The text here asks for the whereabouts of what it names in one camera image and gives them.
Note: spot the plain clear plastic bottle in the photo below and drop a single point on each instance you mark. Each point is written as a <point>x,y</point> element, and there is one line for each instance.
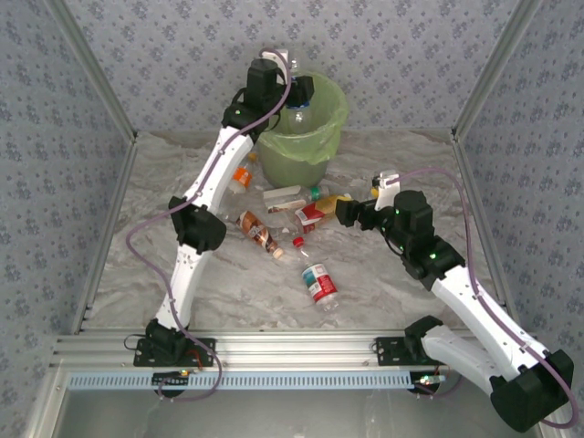
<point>299,116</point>

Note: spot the amber bottle red label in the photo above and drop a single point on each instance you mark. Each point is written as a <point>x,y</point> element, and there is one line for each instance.
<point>315,212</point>

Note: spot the clear bottle red cap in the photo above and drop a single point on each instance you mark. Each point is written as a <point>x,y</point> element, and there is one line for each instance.
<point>298,242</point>

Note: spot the red teal label bottle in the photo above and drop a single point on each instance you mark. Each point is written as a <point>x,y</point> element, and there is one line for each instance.
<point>319,283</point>

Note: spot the white plastic bottle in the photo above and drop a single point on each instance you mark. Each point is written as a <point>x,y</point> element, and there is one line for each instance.
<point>280,193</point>

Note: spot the orange label plastic bottle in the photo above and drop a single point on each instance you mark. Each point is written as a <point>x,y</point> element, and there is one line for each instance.
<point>242,176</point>

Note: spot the brown label plastic bottle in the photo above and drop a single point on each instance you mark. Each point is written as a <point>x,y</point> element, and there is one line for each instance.
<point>255,230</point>

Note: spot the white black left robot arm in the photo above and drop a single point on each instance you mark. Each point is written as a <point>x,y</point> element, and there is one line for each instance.
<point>187,269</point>

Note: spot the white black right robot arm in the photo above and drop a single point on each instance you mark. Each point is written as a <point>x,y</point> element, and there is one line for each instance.
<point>493,315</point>

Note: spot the green plastic bin liner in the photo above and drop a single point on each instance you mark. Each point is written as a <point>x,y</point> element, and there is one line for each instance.
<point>326,118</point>

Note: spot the green plastic bin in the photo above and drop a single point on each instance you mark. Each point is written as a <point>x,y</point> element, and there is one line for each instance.
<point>292,171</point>

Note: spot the small black circuit board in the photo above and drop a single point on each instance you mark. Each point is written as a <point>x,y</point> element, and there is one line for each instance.
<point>169,379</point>
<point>429,380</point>

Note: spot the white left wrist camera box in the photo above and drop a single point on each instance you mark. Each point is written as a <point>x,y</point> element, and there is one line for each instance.
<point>279,57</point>

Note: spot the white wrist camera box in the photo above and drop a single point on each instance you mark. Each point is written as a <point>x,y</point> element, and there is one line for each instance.
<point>388,182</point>
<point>279,57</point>

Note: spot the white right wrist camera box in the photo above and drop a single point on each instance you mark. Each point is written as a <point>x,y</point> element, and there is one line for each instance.
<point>388,182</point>

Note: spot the aluminium table edge rail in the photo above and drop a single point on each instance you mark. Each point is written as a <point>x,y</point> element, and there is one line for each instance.
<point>117,191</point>
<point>476,191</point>

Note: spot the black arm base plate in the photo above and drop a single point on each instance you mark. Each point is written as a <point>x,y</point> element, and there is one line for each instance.
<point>388,353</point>
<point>141,358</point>

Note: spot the aluminium profile rail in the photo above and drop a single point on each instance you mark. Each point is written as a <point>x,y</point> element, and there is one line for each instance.
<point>292,349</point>

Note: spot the aluminium frame post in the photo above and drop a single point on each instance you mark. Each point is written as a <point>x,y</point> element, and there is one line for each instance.
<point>493,68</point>
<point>93,68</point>

